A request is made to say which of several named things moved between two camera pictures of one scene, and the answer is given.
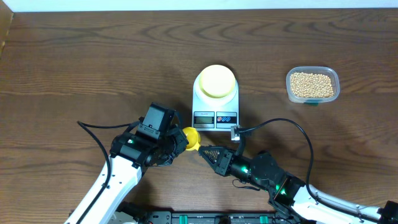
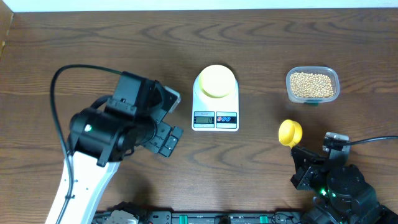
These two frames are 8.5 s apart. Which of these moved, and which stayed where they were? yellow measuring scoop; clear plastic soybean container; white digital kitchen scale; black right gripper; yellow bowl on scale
Moved: yellow measuring scoop; black right gripper
Stayed: white digital kitchen scale; clear plastic soybean container; yellow bowl on scale
